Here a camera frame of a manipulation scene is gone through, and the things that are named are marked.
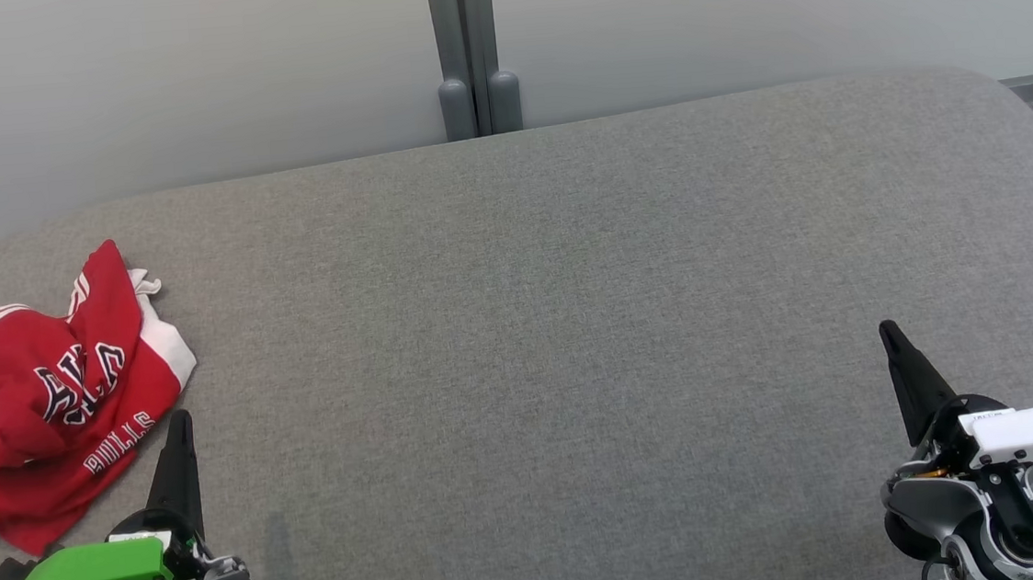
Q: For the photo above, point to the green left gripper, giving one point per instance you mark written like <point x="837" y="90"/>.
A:
<point x="78" y="578"/>

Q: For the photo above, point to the red Bulls shorts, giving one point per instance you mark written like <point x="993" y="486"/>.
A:
<point x="36" y="512"/>

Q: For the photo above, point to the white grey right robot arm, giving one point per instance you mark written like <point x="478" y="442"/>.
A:
<point x="930" y="502"/>

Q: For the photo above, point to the grey fabric sofa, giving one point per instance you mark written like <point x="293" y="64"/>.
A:
<point x="529" y="326"/>

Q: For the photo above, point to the grey partition post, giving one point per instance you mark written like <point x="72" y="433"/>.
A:
<point x="450" y="37"/>

